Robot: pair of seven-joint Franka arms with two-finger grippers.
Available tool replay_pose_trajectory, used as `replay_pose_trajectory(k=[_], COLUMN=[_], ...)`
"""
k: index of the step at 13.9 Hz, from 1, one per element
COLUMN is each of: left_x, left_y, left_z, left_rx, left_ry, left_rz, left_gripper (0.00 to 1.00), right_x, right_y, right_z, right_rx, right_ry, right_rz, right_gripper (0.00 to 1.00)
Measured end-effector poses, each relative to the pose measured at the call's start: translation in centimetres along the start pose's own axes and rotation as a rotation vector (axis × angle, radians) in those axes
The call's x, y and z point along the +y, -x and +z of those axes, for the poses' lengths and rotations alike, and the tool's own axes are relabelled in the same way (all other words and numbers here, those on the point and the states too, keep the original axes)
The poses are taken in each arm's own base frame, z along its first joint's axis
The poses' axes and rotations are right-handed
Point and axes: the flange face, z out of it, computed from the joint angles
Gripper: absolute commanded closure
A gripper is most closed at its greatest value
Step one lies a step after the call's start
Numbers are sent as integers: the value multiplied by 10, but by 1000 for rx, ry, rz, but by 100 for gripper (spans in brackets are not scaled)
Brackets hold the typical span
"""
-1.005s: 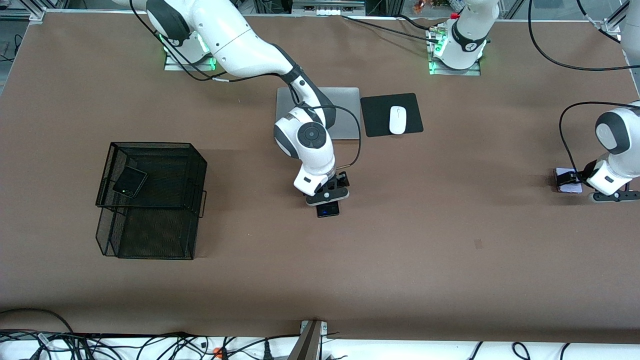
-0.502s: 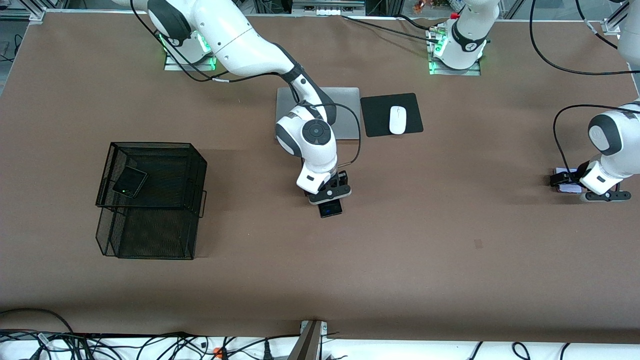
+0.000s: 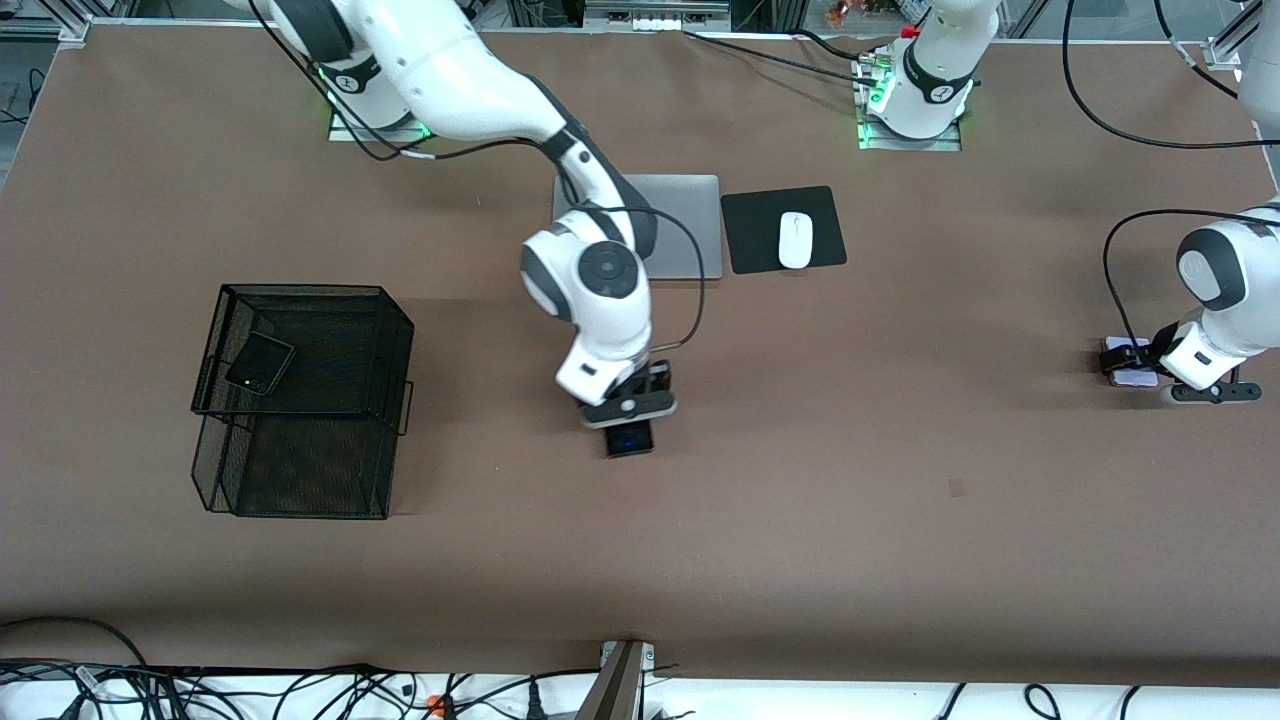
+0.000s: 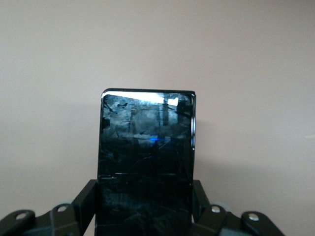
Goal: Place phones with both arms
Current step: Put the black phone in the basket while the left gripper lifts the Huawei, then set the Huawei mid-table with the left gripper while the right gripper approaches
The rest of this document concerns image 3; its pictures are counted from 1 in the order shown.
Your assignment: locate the white computer mouse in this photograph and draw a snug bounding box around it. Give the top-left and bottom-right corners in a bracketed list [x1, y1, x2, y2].
[778, 211, 815, 270]

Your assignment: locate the silver closed laptop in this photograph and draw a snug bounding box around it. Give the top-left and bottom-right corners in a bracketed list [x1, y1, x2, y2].
[553, 174, 723, 282]

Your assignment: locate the thin black cable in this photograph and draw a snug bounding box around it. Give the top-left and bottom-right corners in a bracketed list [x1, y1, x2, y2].
[683, 28, 881, 83]

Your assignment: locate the small black flip phone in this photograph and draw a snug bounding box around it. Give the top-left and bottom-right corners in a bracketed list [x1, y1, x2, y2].
[225, 332, 297, 397]

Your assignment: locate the aluminium frame post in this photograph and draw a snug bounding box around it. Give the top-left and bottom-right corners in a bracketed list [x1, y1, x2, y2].
[1203, 0, 1256, 71]

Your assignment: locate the black mouse pad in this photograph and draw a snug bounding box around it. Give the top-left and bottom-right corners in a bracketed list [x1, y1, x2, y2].
[720, 185, 849, 276]

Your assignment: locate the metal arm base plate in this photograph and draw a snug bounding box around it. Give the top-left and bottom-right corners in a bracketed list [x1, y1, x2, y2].
[328, 100, 435, 144]
[857, 110, 964, 153]

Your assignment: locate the thick black cable loop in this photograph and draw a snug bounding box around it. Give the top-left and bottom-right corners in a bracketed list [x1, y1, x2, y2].
[0, 616, 151, 669]

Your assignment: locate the aluminium frame rail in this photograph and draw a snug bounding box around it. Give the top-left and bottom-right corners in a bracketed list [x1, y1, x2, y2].
[0, 14, 93, 43]

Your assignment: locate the black wire mesh tray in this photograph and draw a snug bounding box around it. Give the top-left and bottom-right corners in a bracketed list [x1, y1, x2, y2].
[190, 284, 416, 521]

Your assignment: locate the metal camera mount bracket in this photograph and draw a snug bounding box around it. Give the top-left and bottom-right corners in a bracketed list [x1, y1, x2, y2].
[575, 640, 656, 720]

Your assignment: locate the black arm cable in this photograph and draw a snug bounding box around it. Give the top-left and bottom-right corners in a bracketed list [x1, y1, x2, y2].
[248, 0, 706, 353]
[1062, 0, 1280, 346]

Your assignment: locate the grey power strip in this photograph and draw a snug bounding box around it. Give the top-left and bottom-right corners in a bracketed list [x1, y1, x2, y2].
[583, 0, 733, 33]

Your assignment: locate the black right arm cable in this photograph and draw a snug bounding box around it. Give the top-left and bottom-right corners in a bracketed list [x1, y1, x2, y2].
[248, 0, 706, 353]

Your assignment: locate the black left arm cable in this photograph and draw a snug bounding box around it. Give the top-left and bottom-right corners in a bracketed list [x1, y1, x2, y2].
[1062, 0, 1280, 346]

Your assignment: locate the lavender flip phone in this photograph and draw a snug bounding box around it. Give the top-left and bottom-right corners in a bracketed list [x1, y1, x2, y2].
[1102, 336, 1163, 389]

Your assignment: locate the black slab smartphone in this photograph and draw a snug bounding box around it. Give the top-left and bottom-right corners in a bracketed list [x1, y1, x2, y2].
[604, 418, 657, 459]

